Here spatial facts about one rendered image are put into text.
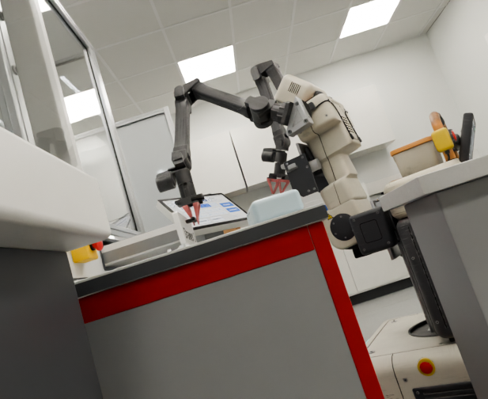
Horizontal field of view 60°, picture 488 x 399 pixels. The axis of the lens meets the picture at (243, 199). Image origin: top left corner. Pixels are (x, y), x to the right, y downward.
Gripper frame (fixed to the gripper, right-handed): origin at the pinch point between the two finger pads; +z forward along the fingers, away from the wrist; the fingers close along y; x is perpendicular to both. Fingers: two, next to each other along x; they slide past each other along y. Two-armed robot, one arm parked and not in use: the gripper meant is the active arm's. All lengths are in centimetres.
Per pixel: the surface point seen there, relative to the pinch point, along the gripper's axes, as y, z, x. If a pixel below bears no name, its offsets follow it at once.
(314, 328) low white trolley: -23, 34, 73
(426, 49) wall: -302, -181, -357
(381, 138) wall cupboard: -196, -80, -323
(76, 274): 29.5, 9.8, 39.1
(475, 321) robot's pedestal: -57, 45, 56
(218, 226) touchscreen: -3, -7, -86
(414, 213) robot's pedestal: -57, 20, 46
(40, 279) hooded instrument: 11, 15, 95
